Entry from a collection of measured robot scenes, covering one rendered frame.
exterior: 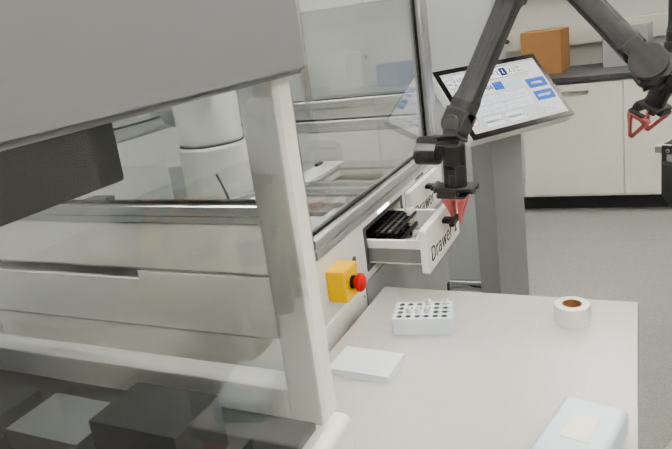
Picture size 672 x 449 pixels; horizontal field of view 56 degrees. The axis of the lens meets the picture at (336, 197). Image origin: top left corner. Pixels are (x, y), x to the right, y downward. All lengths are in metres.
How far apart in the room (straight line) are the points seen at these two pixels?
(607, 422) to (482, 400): 0.22
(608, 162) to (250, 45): 3.93
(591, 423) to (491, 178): 1.59
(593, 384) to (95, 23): 0.99
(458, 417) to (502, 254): 1.55
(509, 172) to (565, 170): 1.93
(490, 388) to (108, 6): 0.92
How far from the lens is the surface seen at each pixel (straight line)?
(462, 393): 1.18
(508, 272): 2.67
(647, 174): 4.49
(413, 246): 1.52
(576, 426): 1.03
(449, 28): 3.12
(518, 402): 1.16
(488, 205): 2.56
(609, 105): 4.39
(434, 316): 1.37
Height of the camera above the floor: 1.41
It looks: 15 degrees down
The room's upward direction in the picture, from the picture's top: 8 degrees counter-clockwise
